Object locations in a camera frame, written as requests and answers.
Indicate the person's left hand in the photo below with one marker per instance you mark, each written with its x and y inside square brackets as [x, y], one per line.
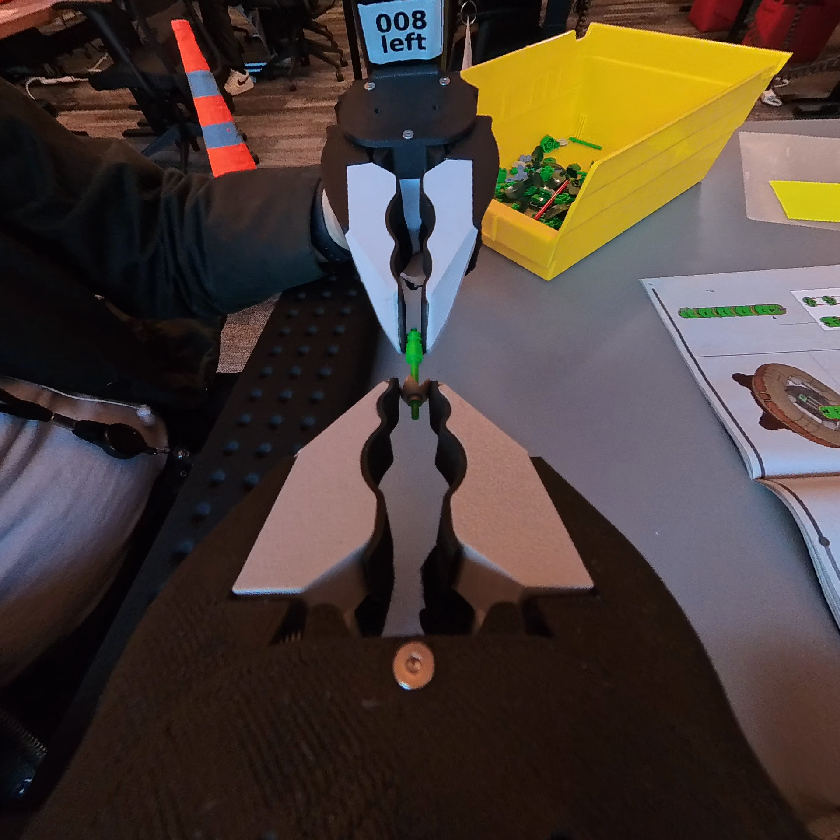
[415, 272]

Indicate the green axle rod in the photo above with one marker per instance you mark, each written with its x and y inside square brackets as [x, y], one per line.
[415, 344]

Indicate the red bag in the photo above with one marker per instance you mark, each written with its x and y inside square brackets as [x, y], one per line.
[712, 14]
[787, 26]

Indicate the person's legs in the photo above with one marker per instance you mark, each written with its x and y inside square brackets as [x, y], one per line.
[65, 525]

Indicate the black swivel chair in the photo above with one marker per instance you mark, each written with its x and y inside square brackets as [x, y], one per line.
[131, 65]

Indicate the red rod brick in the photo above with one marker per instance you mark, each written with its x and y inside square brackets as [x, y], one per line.
[551, 200]

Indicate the clear sheet with yellow sticker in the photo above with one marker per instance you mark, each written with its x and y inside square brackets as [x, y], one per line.
[787, 184]

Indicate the tan round brick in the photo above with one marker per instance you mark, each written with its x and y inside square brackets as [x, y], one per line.
[413, 396]

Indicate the orange traffic cone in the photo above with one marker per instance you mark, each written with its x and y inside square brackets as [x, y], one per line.
[213, 111]

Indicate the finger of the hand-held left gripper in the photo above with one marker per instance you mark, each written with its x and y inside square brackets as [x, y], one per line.
[456, 223]
[367, 223]

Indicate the grey desk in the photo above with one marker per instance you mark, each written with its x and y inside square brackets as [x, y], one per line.
[590, 394]

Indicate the white sneaker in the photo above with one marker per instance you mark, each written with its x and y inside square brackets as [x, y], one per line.
[239, 82]

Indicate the black studded mat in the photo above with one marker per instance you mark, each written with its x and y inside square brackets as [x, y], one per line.
[295, 367]

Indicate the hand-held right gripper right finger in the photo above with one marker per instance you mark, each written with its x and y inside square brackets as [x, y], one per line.
[518, 525]

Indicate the open instruction booklet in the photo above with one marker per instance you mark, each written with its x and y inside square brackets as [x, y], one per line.
[722, 394]

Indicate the person's left forearm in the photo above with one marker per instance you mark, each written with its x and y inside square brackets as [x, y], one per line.
[164, 216]

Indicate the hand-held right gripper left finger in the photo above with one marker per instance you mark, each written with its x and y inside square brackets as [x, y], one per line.
[308, 525]

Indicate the white hanging tag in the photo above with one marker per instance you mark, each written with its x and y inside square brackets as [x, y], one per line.
[466, 46]

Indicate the pile of green toy bricks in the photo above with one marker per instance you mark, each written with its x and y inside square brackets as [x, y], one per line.
[538, 184]

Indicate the yellow plastic bin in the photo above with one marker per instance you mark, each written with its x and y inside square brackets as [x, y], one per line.
[656, 131]

